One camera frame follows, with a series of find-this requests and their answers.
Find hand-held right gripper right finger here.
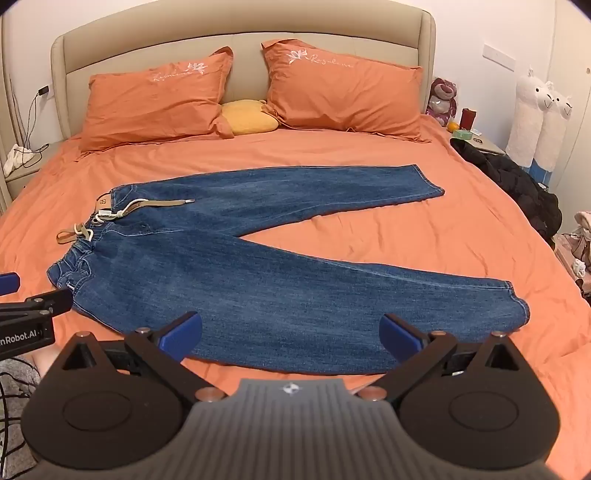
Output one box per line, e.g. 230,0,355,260
355,313,529,404

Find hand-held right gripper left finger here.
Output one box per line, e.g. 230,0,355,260
58,310,227,404

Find blue denim pants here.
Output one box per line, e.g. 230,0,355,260
45,165,531,376

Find person's grey patterned clothing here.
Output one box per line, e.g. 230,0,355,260
0,357,43,462

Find beige nightstand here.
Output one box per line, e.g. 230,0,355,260
4,141,61,199
455,131,506,158

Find white crumpled cloth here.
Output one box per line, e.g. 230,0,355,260
4,144,41,177

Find bed with orange sheet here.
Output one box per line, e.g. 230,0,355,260
0,113,591,472

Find black jacket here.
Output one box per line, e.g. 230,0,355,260
450,137,563,245

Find pale pink handbag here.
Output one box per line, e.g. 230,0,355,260
554,211,591,280

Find yellow cushion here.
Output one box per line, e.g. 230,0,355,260
221,99,279,136

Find orange embroidered pillow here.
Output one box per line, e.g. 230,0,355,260
261,39,432,143
74,46,235,154

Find pink plush bear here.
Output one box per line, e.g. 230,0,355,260
426,78,458,126

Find white alpaca plush toy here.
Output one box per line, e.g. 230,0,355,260
531,83,573,190
505,68,555,169

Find beige padded headboard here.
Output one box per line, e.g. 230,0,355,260
50,7,437,139

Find black charger with cable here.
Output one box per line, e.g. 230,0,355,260
18,85,51,155

